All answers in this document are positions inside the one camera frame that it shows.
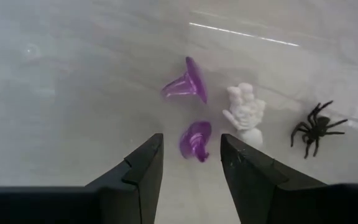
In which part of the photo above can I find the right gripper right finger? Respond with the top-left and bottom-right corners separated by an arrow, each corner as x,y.
220,133 -> 358,224

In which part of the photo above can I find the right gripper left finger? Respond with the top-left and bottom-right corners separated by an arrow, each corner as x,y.
0,133 -> 165,224

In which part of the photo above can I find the purple witch hat toy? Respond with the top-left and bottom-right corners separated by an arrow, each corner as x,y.
160,56 -> 208,105
178,121 -> 213,163

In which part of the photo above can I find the white skeleton toy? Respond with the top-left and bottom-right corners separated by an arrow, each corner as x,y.
222,82 -> 267,147

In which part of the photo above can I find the black toy spider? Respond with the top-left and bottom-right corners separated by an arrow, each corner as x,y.
290,100 -> 349,159

